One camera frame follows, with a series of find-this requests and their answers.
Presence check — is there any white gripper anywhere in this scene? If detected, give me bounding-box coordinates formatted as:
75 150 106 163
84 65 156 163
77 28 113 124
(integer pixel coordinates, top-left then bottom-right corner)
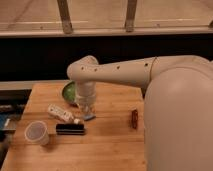
75 83 96 115

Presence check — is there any black whiteboard eraser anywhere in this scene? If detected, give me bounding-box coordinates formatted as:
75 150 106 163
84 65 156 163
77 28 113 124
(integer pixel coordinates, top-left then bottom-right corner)
56 124 85 135

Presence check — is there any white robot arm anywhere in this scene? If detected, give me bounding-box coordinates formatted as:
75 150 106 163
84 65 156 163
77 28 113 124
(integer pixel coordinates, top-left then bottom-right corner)
67 55 213 171

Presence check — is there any blue paper piece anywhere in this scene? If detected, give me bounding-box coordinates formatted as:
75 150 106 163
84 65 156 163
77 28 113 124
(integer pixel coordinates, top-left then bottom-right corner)
83 113 96 121

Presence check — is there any green bowl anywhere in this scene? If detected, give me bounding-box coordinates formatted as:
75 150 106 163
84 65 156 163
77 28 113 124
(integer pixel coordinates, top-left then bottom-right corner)
62 82 76 106

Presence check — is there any white tube bottle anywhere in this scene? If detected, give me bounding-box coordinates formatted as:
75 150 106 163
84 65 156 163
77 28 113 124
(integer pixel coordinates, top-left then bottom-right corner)
47 104 81 124

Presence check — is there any red brown small object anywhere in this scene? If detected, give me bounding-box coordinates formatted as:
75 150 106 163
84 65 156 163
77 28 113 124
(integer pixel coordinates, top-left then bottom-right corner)
131 109 138 129

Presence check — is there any translucent plastic cup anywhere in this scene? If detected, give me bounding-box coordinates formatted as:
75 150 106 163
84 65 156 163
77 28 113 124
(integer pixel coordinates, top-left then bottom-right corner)
24 121 49 146

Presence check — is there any left metal window post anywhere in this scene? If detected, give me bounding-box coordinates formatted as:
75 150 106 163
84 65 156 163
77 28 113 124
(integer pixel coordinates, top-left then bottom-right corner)
57 0 73 34

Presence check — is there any metal window post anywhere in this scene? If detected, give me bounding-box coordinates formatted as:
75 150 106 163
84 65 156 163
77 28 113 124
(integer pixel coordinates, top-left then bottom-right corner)
124 0 137 32
57 0 73 34

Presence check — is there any right metal window post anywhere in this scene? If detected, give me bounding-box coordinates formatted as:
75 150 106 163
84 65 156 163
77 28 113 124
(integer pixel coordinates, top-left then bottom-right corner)
124 0 137 32

